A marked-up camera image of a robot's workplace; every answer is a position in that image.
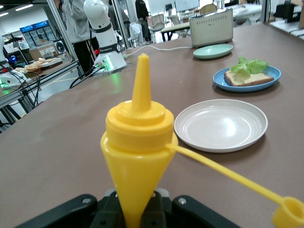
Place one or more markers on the beige round plate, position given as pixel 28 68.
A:
pixel 221 126

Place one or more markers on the blue drinks fridge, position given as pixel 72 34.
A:
pixel 35 33

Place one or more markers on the white display board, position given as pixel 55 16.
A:
pixel 187 4

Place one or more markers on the yellow squeeze bottle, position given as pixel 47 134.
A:
pixel 137 154

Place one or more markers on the beige chrome toaster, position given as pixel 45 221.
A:
pixel 211 31

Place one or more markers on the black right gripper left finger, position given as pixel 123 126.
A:
pixel 71 213

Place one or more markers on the green round plate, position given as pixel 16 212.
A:
pixel 211 51

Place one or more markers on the brown cardboard box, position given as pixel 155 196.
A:
pixel 35 53

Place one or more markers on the blue round plate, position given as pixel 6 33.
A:
pixel 218 79

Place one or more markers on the grey office chair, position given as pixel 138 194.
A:
pixel 158 21

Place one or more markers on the person in grey hoodie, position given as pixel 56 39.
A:
pixel 73 23

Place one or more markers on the aluminium side bench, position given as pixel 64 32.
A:
pixel 59 69

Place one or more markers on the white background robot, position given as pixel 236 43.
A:
pixel 9 79

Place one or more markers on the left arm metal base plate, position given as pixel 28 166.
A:
pixel 124 67

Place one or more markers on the green lettuce leaf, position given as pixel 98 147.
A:
pixel 254 65

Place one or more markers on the person in black clothes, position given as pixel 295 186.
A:
pixel 142 9

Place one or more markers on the white plastic bag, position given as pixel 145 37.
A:
pixel 135 31

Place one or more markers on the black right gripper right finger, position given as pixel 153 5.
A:
pixel 190 211

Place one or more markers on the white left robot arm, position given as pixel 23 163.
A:
pixel 104 35

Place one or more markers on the aluminium cage post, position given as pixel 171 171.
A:
pixel 59 26

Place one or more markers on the green background table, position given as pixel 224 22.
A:
pixel 175 27

